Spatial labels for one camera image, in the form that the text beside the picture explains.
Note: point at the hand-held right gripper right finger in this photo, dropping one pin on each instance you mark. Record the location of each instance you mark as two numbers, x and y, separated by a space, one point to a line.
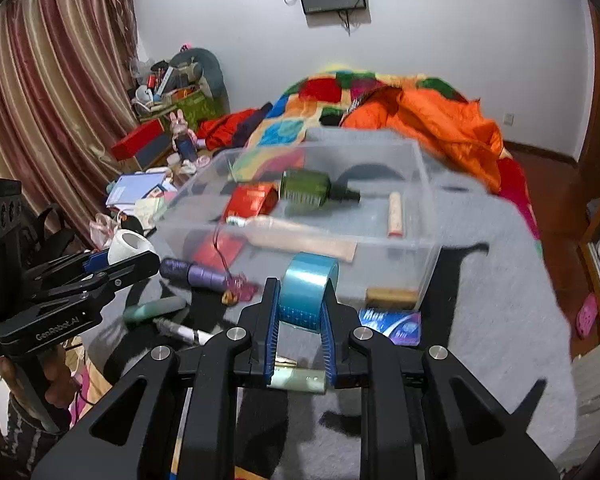
329 347

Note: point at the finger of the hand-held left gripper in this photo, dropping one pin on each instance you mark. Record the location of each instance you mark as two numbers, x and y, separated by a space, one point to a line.
97 261
130 267

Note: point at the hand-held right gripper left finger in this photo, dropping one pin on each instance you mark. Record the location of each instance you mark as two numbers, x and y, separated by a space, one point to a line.
273 342

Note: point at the blue tape roll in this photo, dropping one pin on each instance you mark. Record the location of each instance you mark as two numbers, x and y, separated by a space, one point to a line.
305 280

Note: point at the clear plastic storage box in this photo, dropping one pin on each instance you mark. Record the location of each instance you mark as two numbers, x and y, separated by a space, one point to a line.
410 260

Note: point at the person's left forearm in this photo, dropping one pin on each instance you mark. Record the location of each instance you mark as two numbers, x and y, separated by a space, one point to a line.
25 435

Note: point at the person's left hand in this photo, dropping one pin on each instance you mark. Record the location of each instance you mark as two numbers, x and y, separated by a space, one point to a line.
55 372

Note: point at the pink plastic bag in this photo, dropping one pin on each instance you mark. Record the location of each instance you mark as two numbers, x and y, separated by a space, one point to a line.
105 230

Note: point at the pale green tube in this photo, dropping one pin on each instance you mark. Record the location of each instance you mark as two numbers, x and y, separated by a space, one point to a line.
300 380

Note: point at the dark green tube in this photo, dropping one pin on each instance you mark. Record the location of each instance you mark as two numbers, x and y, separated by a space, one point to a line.
155 308

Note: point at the pink charm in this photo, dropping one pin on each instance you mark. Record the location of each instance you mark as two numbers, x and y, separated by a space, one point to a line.
240 290

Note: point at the purple cylinder bottle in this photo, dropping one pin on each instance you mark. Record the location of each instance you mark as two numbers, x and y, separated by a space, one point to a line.
195 274

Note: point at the blue printed packet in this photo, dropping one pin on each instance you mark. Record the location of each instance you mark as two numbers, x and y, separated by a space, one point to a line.
395 325

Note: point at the blue notebook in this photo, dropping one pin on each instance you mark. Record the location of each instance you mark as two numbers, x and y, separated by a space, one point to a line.
130 190

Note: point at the brown wooden block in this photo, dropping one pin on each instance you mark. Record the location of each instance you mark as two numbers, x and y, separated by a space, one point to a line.
390 297

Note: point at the white marker pen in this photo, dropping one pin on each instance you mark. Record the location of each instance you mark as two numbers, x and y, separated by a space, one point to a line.
185 332

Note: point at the red card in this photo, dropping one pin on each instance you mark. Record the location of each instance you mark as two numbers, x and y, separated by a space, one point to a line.
220 255

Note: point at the tan wooden ruler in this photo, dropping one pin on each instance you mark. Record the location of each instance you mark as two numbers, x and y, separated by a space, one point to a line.
305 245

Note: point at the white capped lotion bottle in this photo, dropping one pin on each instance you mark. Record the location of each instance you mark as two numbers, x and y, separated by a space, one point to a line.
237 220

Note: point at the long red box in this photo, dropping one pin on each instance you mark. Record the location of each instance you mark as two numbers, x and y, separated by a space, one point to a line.
137 139

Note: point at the small red box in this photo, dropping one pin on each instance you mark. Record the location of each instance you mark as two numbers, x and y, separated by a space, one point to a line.
250 200

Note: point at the beige tube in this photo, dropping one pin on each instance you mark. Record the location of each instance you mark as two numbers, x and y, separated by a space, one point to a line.
395 215

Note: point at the pink rabbit toy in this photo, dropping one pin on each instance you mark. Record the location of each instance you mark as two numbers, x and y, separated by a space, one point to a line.
180 122

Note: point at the green glass bottle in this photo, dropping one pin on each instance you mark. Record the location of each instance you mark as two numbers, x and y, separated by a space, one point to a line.
305 187

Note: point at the grey fluffy blanket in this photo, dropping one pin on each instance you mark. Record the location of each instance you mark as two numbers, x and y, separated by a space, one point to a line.
480 285

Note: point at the red garment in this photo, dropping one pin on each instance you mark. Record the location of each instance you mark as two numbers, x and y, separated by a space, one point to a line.
225 130

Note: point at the green bag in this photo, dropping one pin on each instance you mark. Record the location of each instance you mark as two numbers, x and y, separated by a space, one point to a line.
195 107

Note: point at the striped red gold curtain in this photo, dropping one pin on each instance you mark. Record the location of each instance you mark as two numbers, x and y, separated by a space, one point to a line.
45 85

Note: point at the dark navy garment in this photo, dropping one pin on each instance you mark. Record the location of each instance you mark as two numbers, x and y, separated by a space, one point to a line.
250 125

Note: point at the colourful patchwork quilt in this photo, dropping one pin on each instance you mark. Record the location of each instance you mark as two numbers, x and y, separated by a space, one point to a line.
280 130

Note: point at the orange jacket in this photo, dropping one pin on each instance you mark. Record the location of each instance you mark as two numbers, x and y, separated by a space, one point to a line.
445 120

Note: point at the pink slipper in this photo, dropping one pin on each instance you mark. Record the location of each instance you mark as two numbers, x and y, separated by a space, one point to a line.
586 315

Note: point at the white plastic stool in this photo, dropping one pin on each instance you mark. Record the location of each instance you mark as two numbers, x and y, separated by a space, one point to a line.
595 385

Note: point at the white wall socket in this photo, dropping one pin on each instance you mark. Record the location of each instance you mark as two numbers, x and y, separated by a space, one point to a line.
509 119

